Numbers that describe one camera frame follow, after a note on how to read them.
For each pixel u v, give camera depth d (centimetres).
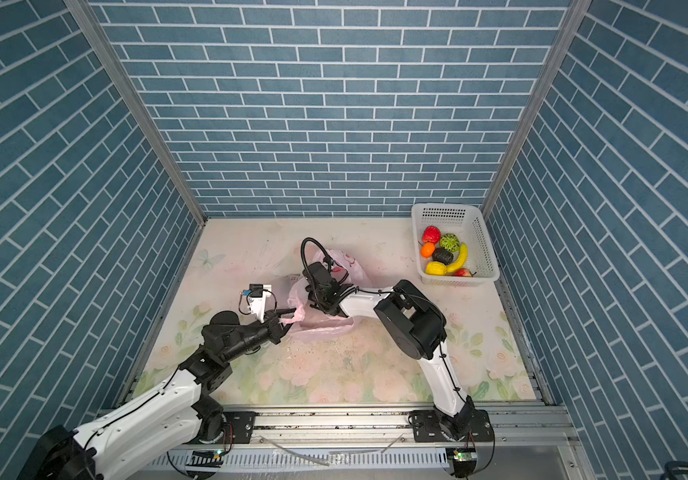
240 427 75
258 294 69
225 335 60
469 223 113
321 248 85
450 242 105
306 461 70
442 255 102
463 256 106
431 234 109
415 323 54
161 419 52
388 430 75
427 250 105
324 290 76
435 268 99
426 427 74
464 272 99
